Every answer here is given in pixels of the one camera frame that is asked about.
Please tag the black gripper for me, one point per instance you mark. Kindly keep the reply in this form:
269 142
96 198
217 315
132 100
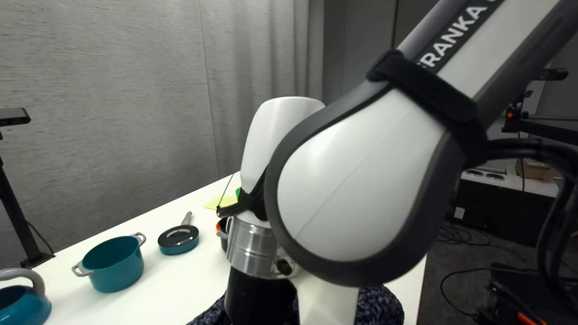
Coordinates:
259 301

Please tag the dark blue speckled fleece blanket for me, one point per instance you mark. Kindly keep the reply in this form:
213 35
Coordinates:
380 308

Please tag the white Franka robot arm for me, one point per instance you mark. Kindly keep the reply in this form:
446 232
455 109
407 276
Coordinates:
362 182

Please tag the small teal frying pan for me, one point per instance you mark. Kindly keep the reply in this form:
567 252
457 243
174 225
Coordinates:
177 239

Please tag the pale yellow plate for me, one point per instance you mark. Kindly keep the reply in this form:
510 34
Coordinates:
219 202

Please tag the green plastic cup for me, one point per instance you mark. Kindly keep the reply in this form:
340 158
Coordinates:
239 194

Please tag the teal cooking pot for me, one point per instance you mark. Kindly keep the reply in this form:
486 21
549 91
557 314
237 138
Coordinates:
114 265

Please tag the black equipment case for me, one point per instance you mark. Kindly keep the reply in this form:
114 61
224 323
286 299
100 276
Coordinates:
506 209

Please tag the brown cardboard box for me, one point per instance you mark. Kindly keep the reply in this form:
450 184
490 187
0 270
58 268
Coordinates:
535 171

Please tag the black boom stand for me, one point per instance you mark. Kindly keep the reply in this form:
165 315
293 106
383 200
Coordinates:
542 129

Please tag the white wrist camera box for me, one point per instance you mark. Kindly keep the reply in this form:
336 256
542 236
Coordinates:
327 304

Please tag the black camera tripod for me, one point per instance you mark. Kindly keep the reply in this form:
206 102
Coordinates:
15 218

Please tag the camera bar on boom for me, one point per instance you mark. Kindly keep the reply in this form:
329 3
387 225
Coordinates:
553 75

